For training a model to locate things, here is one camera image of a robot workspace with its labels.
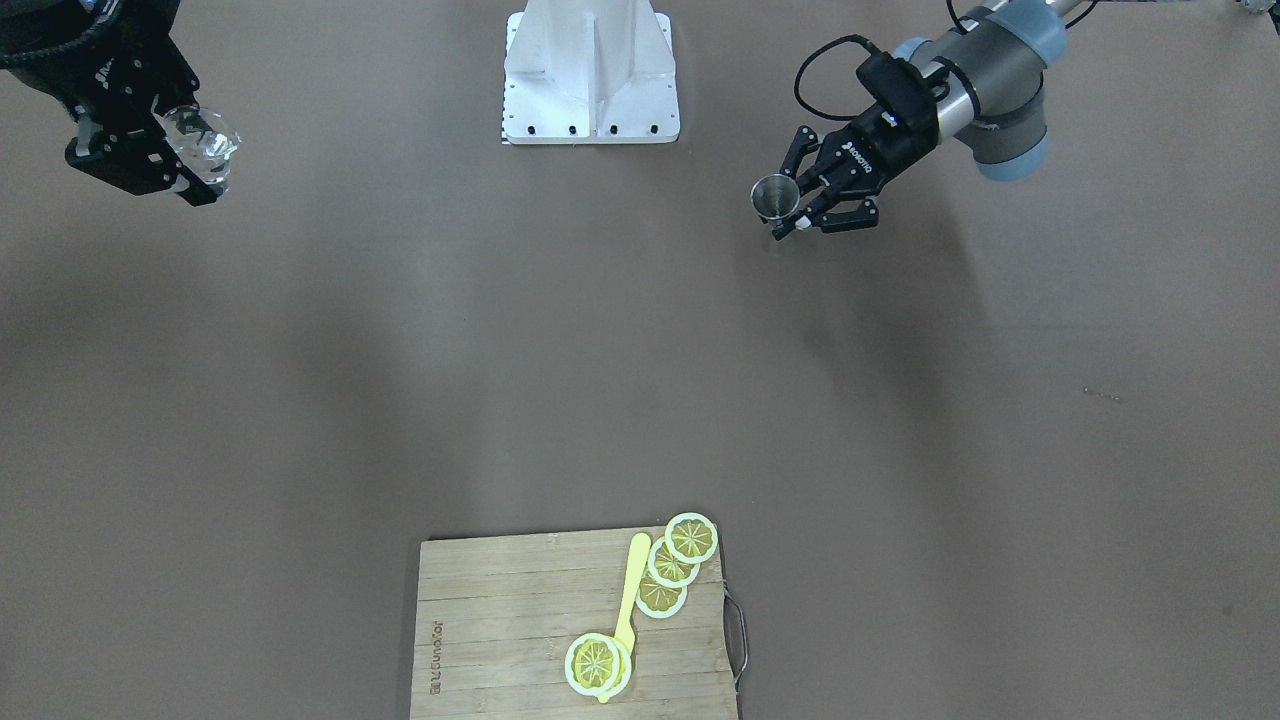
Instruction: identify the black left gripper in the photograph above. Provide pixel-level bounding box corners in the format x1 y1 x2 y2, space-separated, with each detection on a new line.
772 100 940 240

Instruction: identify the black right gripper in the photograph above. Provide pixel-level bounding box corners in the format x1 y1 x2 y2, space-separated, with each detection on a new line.
29 10 223 208

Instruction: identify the steel jigger measuring cup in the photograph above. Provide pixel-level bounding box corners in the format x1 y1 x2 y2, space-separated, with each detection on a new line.
750 173 801 240

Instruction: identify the clear glass beaker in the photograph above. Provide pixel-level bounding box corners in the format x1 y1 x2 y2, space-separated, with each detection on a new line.
160 104 243 196

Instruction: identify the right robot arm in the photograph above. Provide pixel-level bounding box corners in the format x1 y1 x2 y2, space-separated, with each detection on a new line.
3 1 239 206

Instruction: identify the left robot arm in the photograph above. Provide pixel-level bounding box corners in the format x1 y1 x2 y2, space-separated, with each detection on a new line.
751 1 1093 240

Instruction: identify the lemon slice outer end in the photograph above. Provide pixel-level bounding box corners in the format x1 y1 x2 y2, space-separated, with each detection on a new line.
664 512 719 564

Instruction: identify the lemon slice middle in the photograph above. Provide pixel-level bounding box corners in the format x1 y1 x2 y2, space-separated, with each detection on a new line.
646 539 701 591

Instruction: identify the lemon slice inner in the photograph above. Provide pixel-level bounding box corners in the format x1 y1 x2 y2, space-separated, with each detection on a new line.
636 574 689 619

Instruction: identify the lemon slice on knife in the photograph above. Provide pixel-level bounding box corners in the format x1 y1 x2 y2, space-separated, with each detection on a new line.
563 632 634 705

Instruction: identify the wooden cutting board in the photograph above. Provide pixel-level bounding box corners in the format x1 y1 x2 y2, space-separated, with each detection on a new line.
410 528 740 719

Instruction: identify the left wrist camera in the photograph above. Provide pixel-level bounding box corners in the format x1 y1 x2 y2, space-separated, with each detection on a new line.
856 53 940 133

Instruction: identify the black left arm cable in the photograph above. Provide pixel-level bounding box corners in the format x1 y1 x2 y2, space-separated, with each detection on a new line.
794 35 891 123

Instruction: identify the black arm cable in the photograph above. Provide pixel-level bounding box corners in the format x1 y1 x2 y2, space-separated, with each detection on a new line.
794 35 891 123
0 0 131 70

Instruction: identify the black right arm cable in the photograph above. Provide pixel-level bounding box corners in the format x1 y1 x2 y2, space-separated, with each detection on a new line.
0 0 131 70

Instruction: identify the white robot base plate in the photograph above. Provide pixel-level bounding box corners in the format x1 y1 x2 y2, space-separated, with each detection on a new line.
500 1 682 146

